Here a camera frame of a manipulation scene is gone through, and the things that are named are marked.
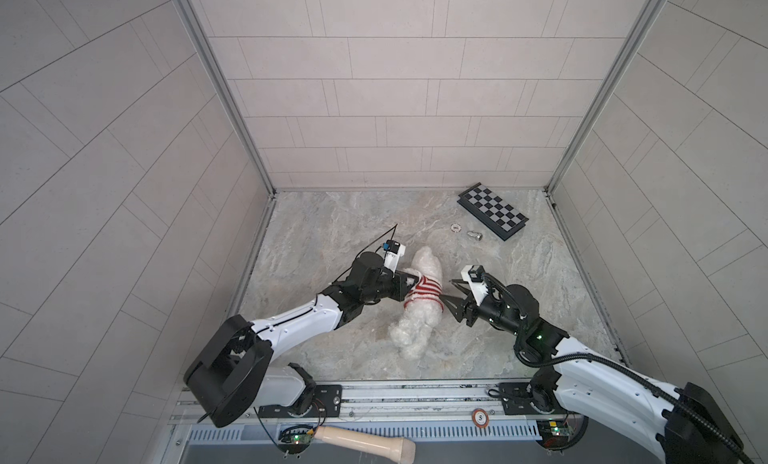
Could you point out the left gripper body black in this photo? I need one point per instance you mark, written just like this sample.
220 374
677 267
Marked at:
393 287

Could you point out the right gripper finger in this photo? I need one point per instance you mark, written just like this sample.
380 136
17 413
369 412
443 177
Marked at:
454 305
462 288

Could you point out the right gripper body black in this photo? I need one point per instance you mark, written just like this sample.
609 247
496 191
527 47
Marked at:
473 312

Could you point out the red white striped sweater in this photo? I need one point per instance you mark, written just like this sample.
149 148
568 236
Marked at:
426 289

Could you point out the white teddy bear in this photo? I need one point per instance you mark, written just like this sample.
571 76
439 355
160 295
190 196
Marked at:
411 333

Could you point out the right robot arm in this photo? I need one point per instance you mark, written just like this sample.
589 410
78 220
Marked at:
675 424

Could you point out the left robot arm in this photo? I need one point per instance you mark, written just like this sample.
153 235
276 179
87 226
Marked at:
234 371

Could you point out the black white checkerboard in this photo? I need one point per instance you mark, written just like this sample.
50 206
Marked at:
500 217

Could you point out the round red white sticker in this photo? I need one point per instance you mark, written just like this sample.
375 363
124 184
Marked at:
480 418

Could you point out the right green circuit board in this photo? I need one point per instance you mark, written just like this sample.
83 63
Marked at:
554 434

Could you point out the green circuit board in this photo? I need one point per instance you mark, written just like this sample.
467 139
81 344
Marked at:
554 434
294 440

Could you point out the left green circuit board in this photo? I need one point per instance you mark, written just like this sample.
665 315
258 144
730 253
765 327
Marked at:
294 440

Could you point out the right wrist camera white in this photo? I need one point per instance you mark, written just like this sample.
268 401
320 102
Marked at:
474 277

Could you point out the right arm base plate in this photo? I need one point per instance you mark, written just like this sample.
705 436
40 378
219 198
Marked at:
516 399

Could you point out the aluminium front rail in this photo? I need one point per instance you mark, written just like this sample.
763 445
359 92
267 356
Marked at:
421 411

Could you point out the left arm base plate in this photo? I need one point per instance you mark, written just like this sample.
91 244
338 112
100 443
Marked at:
323 402

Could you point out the beige wooden handle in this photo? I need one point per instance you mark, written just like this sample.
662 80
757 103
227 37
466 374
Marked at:
398 450

